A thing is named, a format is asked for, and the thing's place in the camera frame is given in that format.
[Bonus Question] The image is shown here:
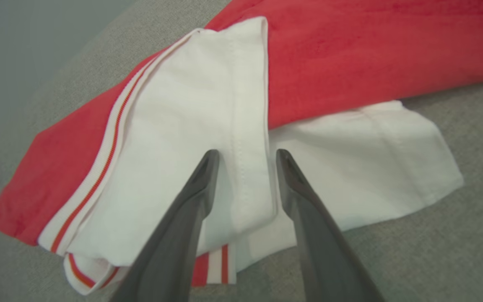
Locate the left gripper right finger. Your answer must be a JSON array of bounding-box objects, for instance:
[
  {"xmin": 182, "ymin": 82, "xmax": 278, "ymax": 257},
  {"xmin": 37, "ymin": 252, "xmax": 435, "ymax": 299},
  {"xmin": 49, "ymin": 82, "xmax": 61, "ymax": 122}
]
[{"xmin": 275, "ymin": 149, "xmax": 387, "ymax": 302}]

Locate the grey fabric sofa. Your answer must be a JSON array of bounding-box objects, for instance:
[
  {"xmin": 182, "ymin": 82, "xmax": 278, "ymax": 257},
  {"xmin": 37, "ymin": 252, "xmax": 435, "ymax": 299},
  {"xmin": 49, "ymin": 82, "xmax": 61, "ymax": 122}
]
[{"xmin": 0, "ymin": 0, "xmax": 483, "ymax": 302}]

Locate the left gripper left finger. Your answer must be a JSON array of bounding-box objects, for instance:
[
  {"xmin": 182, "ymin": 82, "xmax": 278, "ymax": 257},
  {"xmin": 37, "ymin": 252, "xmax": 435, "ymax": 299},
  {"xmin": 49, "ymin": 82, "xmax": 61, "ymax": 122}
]
[{"xmin": 109, "ymin": 149, "xmax": 221, "ymax": 302}]

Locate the red white polo shirt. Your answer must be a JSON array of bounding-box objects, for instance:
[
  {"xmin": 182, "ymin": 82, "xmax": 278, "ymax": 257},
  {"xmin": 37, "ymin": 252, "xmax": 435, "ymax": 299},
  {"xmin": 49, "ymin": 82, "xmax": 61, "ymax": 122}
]
[{"xmin": 0, "ymin": 0, "xmax": 483, "ymax": 296}]

